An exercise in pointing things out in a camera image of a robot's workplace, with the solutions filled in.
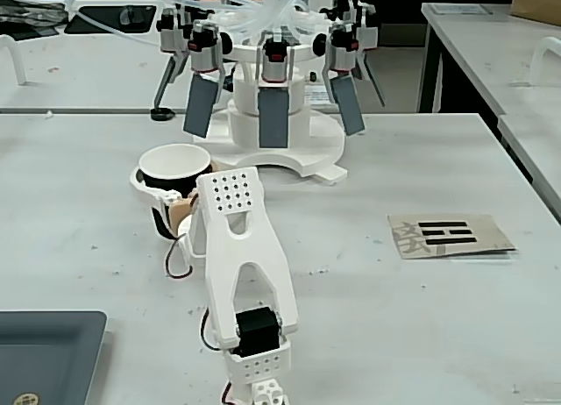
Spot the white curved handle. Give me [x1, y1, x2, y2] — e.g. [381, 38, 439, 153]
[531, 36, 561, 87]
[0, 33, 26, 87]

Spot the small printed paper label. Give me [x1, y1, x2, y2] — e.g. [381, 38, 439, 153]
[304, 83, 330, 106]

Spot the clear plastic tube bundle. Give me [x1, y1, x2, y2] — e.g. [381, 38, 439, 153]
[64, 0, 316, 45]

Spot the dark crumpled plastic bag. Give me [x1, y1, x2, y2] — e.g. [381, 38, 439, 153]
[0, 1, 60, 40]

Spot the white dispenser machine base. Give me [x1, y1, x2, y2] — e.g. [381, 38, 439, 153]
[212, 40, 350, 187]

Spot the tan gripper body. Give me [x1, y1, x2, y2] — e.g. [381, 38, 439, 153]
[169, 194, 197, 238]

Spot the printed cardboard card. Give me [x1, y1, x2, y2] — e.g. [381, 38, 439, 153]
[387, 213, 518, 260]

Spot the black paper cup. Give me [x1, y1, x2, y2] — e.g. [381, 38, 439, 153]
[138, 143, 216, 239]

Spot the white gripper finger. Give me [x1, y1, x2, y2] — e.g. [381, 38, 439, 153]
[130, 167, 183, 227]

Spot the black rectangular mat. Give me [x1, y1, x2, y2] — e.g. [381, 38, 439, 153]
[64, 4, 158, 34]

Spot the silver black pump unit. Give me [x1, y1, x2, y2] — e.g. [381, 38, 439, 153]
[187, 19, 225, 75]
[259, 32, 294, 85]
[324, 22, 360, 73]
[156, 6, 189, 54]
[355, 1, 380, 52]

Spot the white paper sheet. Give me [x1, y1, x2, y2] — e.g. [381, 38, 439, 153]
[428, 2, 494, 16]

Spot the white lab table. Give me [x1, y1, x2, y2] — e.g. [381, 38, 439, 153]
[497, 113, 561, 226]
[0, 0, 238, 115]
[418, 1, 561, 117]

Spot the dark blue tray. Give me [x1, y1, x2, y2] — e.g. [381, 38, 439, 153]
[0, 309, 116, 405]

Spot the dark grey flat panel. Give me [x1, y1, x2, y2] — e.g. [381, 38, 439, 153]
[357, 49, 387, 108]
[257, 88, 290, 150]
[330, 75, 366, 138]
[152, 52, 188, 110]
[182, 74, 219, 139]

